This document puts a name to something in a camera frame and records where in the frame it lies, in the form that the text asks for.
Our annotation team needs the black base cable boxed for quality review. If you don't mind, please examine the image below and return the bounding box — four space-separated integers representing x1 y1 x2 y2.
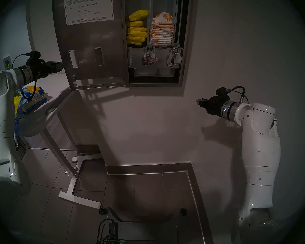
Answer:
96 219 115 244

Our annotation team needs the stack of floral pads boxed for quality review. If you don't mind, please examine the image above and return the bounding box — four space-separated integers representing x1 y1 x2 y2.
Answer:
149 24 175 46

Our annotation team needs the white overbed table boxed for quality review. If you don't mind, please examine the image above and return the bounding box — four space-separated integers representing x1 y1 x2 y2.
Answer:
14 73 103 210

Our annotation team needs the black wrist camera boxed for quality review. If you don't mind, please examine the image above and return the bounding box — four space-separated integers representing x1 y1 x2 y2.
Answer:
26 51 41 65
215 87 231 97

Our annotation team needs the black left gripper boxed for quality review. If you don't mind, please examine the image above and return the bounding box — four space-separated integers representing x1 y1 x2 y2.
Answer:
31 59 65 81

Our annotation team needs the orange floral wrapped pad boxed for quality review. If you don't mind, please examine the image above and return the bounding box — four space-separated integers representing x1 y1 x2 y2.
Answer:
151 12 173 25

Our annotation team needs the steel dispenser door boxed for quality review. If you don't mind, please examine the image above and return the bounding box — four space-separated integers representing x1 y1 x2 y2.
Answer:
52 0 130 91

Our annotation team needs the steel dispenser cabinet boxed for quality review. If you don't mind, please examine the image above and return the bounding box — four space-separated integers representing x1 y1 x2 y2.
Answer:
122 0 194 88

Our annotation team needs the green base cable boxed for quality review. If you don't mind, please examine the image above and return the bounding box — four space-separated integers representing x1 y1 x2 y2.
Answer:
102 235 123 244

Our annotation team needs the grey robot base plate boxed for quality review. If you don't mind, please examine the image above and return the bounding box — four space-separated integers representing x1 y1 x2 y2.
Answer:
99 207 189 244

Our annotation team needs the black right camera cable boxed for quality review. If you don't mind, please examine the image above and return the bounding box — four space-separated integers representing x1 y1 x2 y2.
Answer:
226 86 250 104

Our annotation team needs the chrome dispensing lever mechanism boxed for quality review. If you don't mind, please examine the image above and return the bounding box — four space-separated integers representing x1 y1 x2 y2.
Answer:
166 46 184 69
142 46 159 67

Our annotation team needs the white instruction sheet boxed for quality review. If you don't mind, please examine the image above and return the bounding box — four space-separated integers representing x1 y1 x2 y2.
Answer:
64 0 115 26

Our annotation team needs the blue yellow pad package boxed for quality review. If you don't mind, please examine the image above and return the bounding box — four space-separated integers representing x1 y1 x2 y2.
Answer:
21 86 48 113

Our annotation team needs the black camera cable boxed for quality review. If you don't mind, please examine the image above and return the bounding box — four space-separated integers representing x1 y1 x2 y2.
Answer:
226 86 250 104
12 53 39 100

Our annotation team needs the torn blue plastic wrapper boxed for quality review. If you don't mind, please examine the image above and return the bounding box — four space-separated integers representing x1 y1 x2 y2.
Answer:
13 92 29 148

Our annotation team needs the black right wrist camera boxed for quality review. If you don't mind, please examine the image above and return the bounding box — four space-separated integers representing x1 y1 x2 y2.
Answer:
215 87 231 97

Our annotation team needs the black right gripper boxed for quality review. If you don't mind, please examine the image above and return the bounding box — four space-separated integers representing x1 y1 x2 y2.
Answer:
197 95 231 117

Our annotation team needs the black left camera cable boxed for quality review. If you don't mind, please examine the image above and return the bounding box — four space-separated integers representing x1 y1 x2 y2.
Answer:
12 53 39 100

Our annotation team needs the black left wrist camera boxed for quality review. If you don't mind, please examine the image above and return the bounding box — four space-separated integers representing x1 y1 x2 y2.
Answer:
26 51 41 65

